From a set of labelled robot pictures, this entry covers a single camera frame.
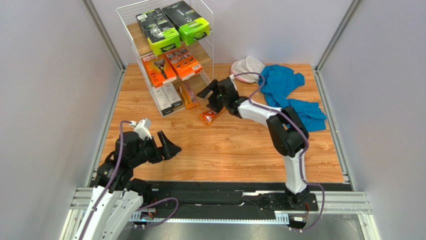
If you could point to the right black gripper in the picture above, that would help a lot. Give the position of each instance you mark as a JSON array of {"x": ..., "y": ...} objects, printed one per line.
[{"x": 217, "y": 90}]

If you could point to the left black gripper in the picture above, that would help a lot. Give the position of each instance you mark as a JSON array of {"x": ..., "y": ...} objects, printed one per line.
[{"x": 168, "y": 150}]

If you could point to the orange clear razor blister pack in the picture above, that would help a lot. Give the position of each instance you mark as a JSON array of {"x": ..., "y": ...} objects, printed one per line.
[{"x": 189, "y": 98}]

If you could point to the orange razor cartridge pack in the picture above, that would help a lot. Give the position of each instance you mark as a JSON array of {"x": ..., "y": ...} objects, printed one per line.
[{"x": 183, "y": 63}]

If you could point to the orange Gillette Fusion razor box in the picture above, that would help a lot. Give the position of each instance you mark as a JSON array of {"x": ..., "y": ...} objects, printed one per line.
[{"x": 158, "y": 69}]

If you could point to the black green razor box small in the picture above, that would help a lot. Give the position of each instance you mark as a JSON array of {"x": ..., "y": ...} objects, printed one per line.
[{"x": 191, "y": 26}]

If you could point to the black green razor box large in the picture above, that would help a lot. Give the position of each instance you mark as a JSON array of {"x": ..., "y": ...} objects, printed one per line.
[{"x": 160, "y": 33}]

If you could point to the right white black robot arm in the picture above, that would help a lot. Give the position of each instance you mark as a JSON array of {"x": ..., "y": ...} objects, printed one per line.
[{"x": 287, "y": 132}]

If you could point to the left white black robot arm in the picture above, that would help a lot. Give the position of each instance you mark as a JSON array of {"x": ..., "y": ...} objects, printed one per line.
[{"x": 113, "y": 186}]

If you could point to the orange disposable razor pack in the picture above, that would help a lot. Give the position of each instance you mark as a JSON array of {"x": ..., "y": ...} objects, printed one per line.
[{"x": 209, "y": 116}]

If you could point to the white pink mesh laundry bag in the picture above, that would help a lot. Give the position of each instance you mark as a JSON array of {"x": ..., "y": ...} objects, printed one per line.
[{"x": 248, "y": 69}]

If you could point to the right white grey cosmetic box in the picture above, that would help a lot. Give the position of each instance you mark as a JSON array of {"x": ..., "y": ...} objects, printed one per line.
[{"x": 172, "y": 95}]

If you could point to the white grey cosmetic box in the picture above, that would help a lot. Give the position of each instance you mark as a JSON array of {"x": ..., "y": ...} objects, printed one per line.
[
  {"x": 172, "y": 95},
  {"x": 163, "y": 102}
]

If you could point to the left white grey cosmetic box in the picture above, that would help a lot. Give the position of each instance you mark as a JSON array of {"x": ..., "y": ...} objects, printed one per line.
[{"x": 163, "y": 102}]

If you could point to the blue cloth garment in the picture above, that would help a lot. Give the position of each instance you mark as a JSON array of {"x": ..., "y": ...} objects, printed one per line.
[{"x": 278, "y": 83}]

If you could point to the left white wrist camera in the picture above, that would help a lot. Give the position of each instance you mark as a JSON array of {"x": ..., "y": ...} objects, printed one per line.
[{"x": 142, "y": 128}]

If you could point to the white wire wooden shelf unit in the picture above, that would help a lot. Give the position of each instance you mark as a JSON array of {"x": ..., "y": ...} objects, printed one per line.
[{"x": 202, "y": 50}]

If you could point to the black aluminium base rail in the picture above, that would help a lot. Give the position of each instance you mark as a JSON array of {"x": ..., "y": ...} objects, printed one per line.
[{"x": 237, "y": 202}]

